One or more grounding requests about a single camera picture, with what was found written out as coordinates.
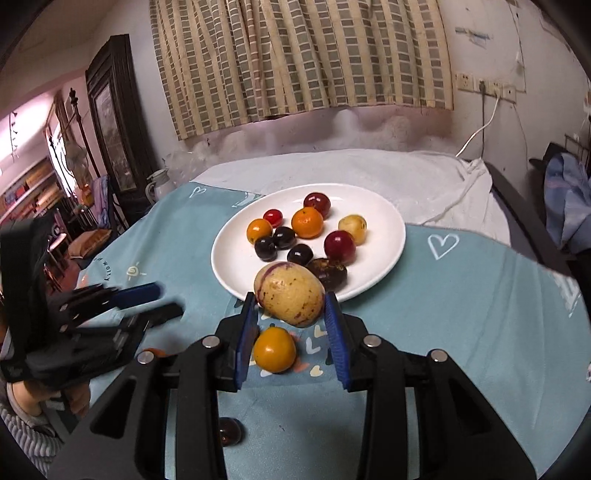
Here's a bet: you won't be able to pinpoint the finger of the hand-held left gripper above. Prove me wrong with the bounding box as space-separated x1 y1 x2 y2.
48 282 162 319
62 302 184 334

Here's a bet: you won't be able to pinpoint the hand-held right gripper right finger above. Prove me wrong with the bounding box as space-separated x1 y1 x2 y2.
323 292 550 480

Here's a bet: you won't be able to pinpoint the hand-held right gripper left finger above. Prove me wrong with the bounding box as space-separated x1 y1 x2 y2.
46 292 259 480

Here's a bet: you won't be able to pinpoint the striped tan pepino melon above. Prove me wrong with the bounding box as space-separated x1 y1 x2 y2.
254 261 325 329

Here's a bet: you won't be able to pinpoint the dark wrinkled passion fruit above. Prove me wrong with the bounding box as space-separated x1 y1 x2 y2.
305 258 348 291

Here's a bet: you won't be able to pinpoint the white oval plate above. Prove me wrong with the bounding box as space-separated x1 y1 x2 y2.
211 183 407 303

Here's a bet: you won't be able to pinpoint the black grape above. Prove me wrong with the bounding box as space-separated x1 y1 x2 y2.
271 226 297 250
254 237 279 262

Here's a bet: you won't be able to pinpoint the dark purple plum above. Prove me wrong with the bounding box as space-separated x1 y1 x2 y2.
287 244 314 266
219 416 242 448

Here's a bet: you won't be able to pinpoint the orange-yellow round fruit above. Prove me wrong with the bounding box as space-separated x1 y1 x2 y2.
246 219 273 245

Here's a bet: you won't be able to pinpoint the yellow spotted fruit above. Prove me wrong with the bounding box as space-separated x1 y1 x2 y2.
338 214 368 246

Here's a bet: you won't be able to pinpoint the tangerine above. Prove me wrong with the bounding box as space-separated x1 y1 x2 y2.
291 207 324 240
253 327 297 374

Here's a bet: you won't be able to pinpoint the person's left striped-sleeve forearm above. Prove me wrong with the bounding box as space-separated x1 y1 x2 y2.
0 392 65 476

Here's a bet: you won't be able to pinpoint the person's left hand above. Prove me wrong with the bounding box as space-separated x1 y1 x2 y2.
7 381 90 418

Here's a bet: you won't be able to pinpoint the brown seat cushion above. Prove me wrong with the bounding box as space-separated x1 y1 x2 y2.
68 229 114 259

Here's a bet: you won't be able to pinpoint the teal printed blanket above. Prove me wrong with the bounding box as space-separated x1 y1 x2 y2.
76 182 587 480

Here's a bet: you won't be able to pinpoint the white jug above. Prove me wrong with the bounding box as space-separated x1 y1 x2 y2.
145 169 177 201

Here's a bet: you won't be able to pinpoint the dark wooden coat stand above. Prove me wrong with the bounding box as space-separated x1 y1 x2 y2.
68 88 100 178

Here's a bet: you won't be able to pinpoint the dark framed painting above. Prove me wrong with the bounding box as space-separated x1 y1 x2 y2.
85 34 160 204

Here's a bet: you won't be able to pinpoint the white bed sheet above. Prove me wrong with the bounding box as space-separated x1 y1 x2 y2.
191 148 511 245

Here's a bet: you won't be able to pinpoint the blue crumpled clothes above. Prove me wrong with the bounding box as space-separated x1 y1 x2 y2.
544 152 591 254

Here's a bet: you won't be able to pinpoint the checkered beige curtain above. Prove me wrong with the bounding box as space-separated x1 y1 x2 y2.
150 0 455 141

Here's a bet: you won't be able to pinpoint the white power cable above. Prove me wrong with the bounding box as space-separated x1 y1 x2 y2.
455 95 502 160

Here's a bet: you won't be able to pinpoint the white double wall socket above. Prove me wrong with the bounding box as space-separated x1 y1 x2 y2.
478 79 517 102

